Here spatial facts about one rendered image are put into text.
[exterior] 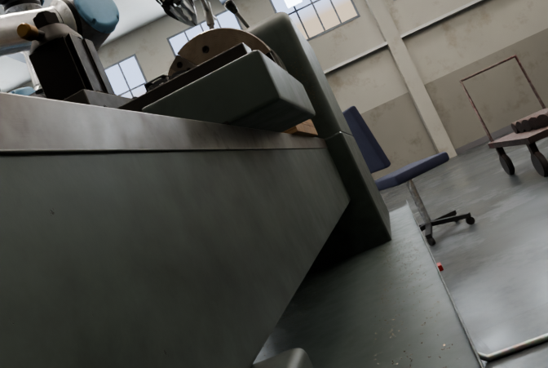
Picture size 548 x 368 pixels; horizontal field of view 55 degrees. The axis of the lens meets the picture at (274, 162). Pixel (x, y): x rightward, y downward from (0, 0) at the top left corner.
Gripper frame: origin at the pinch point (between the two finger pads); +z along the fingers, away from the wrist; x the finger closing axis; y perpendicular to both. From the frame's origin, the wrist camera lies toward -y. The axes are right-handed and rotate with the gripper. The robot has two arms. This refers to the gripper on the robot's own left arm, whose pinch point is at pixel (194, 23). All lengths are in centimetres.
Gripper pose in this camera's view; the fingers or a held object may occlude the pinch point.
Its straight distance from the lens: 160.1
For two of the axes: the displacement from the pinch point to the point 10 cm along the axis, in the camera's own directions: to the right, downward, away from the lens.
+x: 7.5, -6.3, -1.7
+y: -2.0, 0.3, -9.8
